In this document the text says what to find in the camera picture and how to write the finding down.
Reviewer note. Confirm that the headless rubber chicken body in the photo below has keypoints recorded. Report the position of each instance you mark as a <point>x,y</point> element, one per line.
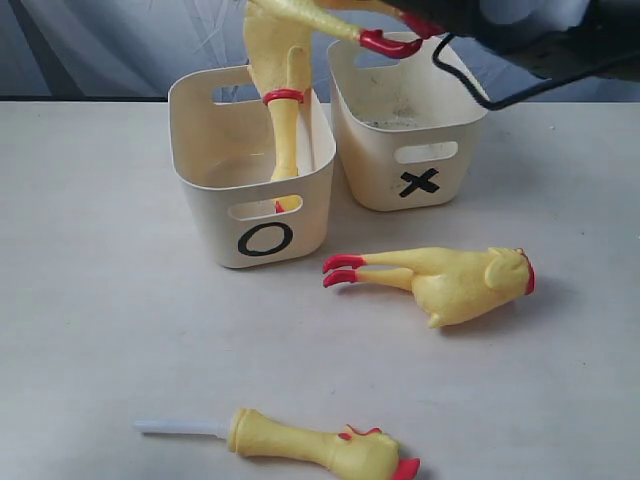
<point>452,286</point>

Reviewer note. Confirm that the grey backdrop curtain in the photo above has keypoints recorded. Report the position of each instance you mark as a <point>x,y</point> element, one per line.
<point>137,49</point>

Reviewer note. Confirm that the whole rubber chicken beak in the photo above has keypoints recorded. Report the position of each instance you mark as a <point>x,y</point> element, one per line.
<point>279,60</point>

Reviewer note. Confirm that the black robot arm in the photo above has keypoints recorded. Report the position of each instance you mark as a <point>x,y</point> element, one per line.
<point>549,39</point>

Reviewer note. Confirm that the cream bin marked X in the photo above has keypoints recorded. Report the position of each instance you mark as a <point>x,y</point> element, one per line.
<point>405,132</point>

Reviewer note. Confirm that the cream bin marked O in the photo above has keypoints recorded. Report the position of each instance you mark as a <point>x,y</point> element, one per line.
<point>224,155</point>

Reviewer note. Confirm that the whole rubber chicken face down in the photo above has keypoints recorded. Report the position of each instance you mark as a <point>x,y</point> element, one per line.
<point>315,14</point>

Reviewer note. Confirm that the rubber chicken head with tube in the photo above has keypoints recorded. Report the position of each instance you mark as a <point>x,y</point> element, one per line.
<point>348,454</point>

